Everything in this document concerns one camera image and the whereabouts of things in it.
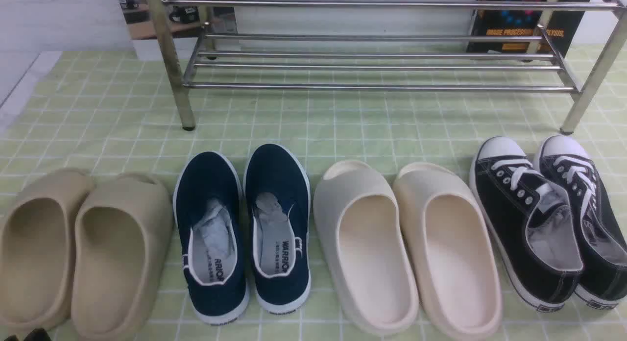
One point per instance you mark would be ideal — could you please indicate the navy canvas shoe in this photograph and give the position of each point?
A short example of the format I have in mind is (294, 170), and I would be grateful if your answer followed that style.
(278, 198)
(206, 203)

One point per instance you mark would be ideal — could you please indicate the metal shoe rack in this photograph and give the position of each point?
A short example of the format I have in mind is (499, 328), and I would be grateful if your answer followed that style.
(542, 55)

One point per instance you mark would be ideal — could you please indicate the cream slipper left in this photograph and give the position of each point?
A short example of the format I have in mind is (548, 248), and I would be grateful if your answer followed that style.
(357, 221)

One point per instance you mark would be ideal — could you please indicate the cream slipper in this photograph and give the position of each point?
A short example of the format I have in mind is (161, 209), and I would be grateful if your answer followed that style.
(450, 251)
(357, 221)

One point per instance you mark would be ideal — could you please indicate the cream slipper right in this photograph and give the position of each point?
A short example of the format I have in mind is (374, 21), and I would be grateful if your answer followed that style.
(450, 251)

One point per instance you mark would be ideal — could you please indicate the tan slipper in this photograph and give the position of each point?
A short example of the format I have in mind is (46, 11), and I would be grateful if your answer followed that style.
(122, 233)
(38, 252)

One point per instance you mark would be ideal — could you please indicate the green checked tablecloth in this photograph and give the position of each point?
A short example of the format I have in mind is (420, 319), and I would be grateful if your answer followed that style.
(107, 112)

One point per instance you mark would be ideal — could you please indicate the black canvas sneaker left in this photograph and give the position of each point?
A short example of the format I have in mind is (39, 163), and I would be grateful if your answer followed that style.
(531, 222)

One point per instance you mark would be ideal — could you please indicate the black canvas sneaker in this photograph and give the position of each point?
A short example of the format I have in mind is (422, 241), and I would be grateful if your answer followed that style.
(603, 282)
(531, 222)

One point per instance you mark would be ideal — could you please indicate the black canvas sneaker right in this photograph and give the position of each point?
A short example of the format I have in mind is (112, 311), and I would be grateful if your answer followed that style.
(603, 282)

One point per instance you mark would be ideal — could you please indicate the tan slipper far left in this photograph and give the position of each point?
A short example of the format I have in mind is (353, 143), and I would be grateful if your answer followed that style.
(38, 252)

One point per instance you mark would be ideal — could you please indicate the black image processing book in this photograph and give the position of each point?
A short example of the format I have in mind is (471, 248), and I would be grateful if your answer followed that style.
(561, 28)

